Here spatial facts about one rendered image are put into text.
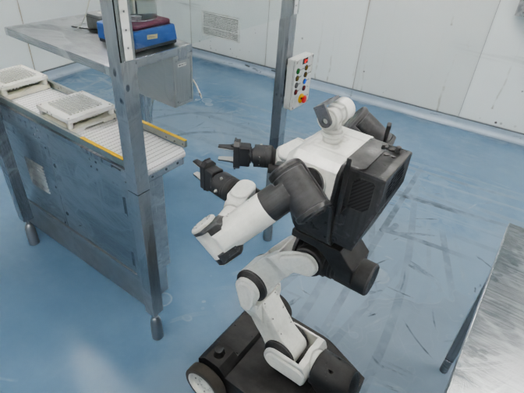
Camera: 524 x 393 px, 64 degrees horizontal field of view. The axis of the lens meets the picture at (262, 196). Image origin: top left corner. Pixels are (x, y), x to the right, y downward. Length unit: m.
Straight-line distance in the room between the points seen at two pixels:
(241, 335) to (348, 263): 0.85
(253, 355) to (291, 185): 1.14
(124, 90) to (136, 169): 0.30
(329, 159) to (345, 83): 4.02
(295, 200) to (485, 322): 0.68
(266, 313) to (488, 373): 0.85
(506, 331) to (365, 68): 3.95
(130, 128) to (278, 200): 0.66
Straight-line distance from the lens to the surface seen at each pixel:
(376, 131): 1.40
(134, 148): 1.55
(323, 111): 1.15
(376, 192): 1.13
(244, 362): 2.00
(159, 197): 2.06
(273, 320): 1.79
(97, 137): 2.01
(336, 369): 1.81
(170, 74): 1.68
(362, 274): 1.38
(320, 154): 1.16
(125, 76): 1.44
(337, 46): 5.08
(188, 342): 2.27
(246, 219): 1.07
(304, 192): 1.03
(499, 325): 1.43
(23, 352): 2.44
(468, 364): 1.29
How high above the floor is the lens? 1.85
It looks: 36 degrees down
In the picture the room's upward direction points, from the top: 4 degrees clockwise
